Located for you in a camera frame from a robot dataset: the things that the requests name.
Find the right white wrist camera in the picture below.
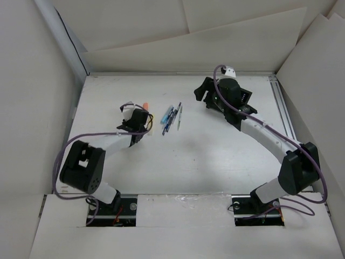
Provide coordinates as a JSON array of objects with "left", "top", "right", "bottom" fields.
[{"left": 220, "top": 66, "right": 236, "bottom": 79}]

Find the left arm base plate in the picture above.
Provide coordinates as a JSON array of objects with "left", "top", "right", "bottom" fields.
[{"left": 85, "top": 194, "right": 137, "bottom": 227}]

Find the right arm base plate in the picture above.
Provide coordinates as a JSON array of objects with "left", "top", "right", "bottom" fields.
[{"left": 227, "top": 194, "right": 285, "bottom": 227}]

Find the aluminium rail right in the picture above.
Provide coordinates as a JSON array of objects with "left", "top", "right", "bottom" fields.
[{"left": 268, "top": 74, "right": 297, "bottom": 140}]

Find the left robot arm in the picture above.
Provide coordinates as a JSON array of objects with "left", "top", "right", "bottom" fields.
[{"left": 57, "top": 107, "right": 153, "bottom": 214}]

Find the light blue pen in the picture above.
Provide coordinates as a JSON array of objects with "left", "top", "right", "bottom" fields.
[{"left": 160, "top": 105, "right": 174, "bottom": 125}]

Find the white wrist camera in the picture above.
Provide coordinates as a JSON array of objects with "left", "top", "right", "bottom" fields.
[
  {"left": 220, "top": 66, "right": 236, "bottom": 79},
  {"left": 120, "top": 101, "right": 136, "bottom": 121}
]

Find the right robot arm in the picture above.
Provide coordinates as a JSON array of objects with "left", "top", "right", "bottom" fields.
[{"left": 194, "top": 77, "right": 323, "bottom": 216}]

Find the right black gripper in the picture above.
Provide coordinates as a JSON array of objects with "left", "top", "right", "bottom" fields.
[{"left": 194, "top": 77, "right": 229, "bottom": 112}]

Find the green white pen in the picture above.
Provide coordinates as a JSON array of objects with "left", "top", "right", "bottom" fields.
[{"left": 177, "top": 105, "right": 183, "bottom": 131}]

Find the dark blue pen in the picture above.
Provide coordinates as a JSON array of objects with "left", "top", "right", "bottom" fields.
[{"left": 162, "top": 102, "right": 182, "bottom": 135}]

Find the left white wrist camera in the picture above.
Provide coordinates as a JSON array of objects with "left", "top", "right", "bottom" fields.
[{"left": 120, "top": 101, "right": 136, "bottom": 121}]

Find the yellow highlighter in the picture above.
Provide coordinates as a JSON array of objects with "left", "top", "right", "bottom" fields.
[{"left": 147, "top": 119, "right": 154, "bottom": 136}]

